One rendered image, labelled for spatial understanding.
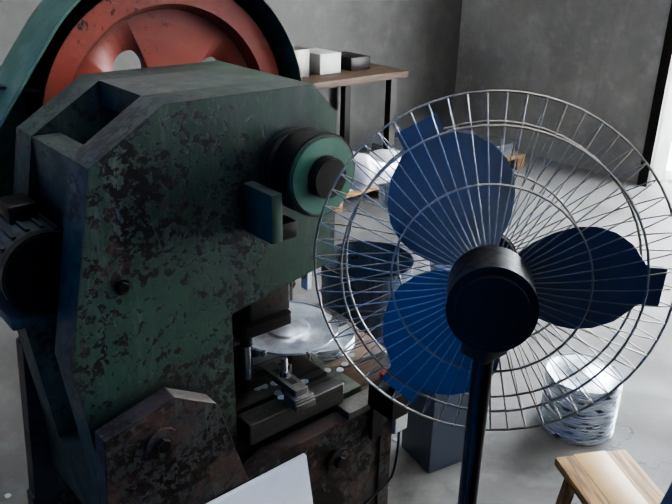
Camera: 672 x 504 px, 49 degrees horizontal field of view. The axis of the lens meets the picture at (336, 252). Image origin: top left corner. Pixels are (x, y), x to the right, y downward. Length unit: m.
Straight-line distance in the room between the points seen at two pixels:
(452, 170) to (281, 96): 0.54
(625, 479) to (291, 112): 1.49
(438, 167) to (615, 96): 5.31
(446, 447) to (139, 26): 1.76
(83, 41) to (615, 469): 1.92
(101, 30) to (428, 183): 1.07
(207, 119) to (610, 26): 5.20
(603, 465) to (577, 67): 4.60
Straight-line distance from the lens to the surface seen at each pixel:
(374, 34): 6.56
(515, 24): 6.95
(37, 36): 1.93
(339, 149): 1.58
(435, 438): 2.73
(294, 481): 1.94
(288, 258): 1.73
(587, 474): 2.42
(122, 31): 2.03
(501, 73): 7.07
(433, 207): 1.18
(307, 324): 2.08
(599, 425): 3.06
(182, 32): 2.10
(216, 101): 1.51
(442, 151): 1.18
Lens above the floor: 1.80
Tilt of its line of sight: 23 degrees down
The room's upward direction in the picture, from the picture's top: 1 degrees clockwise
